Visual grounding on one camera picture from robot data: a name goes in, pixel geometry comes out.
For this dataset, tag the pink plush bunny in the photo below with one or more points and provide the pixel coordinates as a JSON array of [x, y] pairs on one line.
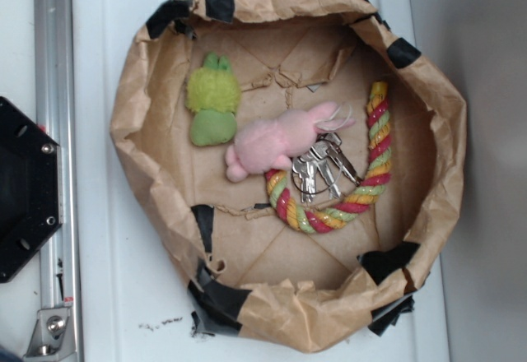
[[267, 144]]

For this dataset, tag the green plush toy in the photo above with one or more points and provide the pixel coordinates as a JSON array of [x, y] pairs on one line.
[[213, 96]]

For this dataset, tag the brown paper bag bin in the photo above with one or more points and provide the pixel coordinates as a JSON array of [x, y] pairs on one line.
[[247, 271]]

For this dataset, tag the multicolour twisted rope toy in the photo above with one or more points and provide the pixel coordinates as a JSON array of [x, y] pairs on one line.
[[362, 197]]

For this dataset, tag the silver keys on ring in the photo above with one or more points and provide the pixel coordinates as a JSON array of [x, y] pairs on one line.
[[319, 169]]

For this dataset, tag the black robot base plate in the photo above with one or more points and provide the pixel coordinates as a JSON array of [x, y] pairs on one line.
[[30, 212]]

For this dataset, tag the silver corner bracket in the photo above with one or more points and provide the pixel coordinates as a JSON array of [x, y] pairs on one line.
[[53, 338]]

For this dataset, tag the aluminium extrusion rail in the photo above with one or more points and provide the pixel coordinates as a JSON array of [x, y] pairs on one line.
[[59, 257]]

